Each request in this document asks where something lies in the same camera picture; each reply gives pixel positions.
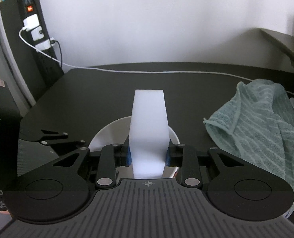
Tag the white charger middle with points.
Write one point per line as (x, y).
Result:
(37, 33)

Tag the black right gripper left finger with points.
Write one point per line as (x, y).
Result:
(81, 168)

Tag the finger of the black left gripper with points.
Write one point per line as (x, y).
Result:
(64, 146)
(47, 135)

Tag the white melamine sponge block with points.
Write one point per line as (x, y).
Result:
(149, 134)

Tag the black power strip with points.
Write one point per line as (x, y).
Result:
(40, 40)

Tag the white curved pole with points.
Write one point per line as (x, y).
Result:
(9, 71)

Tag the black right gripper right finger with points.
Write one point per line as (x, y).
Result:
(198, 168)

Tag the teal striped dish towel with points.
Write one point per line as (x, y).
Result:
(257, 125)

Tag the white charger top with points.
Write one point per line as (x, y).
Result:
(31, 22)

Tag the dark wall shelf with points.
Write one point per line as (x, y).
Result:
(283, 42)

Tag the white ceramic bowl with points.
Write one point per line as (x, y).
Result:
(117, 132)

